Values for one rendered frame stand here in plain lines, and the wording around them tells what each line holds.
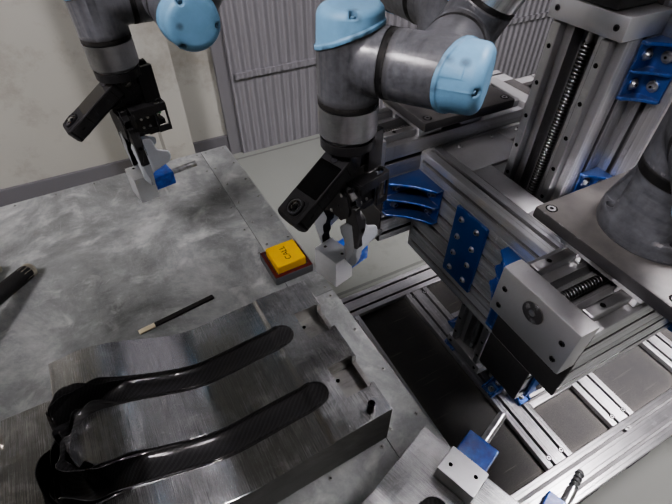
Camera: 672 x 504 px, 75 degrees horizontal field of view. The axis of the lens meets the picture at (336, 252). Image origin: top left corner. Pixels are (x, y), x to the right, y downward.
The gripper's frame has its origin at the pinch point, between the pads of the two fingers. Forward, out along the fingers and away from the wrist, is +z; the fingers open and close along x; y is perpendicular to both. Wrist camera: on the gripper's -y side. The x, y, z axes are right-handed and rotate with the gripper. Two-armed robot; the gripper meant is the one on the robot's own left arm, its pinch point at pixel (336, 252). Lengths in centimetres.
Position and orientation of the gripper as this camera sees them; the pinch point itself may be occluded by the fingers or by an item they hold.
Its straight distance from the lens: 69.8
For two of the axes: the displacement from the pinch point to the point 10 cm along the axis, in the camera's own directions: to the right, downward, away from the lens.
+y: 7.3, -4.8, 4.9
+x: -6.9, -5.1, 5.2
